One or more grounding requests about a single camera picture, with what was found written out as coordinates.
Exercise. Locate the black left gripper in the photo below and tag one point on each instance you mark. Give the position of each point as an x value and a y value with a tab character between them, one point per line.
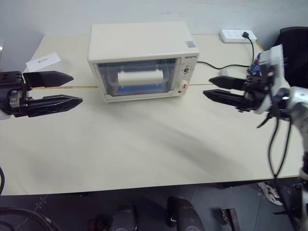
8	96

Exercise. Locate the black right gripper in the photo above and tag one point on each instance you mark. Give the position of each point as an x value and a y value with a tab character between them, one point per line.
256	95

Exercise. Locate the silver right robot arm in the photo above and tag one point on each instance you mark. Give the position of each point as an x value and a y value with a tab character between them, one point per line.
299	108

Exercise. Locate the white oven timer knob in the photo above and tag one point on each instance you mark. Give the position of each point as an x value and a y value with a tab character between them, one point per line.
183	85

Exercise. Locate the glass toaster oven door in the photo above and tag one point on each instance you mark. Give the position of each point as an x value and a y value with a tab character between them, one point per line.
144	90

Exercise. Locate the white toaster oven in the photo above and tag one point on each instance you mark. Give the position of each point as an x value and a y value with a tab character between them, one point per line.
137	41

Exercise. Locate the white paper card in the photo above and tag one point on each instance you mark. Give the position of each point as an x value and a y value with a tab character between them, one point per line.
43	61

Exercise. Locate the white power strip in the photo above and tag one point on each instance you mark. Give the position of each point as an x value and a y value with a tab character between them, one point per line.
232	36

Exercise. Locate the black power plug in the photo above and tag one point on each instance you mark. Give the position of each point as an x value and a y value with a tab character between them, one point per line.
245	35

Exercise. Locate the black office chair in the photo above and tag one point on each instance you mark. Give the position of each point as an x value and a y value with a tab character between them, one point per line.
294	60

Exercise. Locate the white sneaker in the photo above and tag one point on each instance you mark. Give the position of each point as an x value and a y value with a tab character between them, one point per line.
270	192

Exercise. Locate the brown curved hoop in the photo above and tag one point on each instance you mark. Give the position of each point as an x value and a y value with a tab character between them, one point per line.
48	222

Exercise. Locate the dark rounded shape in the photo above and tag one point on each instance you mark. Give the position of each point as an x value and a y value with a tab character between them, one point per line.
125	217
184	214

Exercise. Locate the black metal stand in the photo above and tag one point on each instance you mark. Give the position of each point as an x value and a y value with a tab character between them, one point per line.
294	207

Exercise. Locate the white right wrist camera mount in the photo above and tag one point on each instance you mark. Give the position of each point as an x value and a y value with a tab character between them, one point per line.
274	62

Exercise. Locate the dark metal bracket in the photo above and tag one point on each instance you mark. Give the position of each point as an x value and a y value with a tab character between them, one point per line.
231	220

